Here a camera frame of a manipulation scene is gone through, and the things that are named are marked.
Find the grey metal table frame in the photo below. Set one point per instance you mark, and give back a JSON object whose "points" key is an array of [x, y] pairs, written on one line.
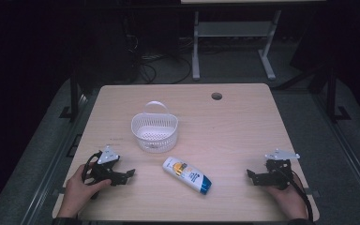
{"points": [[231, 28]]}

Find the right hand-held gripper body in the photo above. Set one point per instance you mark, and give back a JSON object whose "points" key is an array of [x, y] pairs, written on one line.
{"points": [[278, 175]]}

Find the white bottle with blue cap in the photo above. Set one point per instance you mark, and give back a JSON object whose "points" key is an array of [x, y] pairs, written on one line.
{"points": [[187, 175]]}

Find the person's right hand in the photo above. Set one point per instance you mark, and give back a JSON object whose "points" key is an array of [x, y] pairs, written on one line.
{"points": [[289, 200]]}

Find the white plastic basket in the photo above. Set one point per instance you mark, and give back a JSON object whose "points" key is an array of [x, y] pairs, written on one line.
{"points": [[154, 131]]}

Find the black metal post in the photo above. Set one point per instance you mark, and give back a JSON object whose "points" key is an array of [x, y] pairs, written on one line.
{"points": [[332, 93], [74, 97]]}

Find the person's left hand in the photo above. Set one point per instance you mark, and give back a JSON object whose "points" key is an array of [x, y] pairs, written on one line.
{"points": [[78, 192]]}

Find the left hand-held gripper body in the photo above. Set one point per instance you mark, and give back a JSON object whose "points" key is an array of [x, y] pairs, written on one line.
{"points": [[107, 155]]}

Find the aluminium frame rail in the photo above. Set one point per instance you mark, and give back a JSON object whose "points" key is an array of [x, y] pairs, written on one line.
{"points": [[350, 156], [53, 162]]}

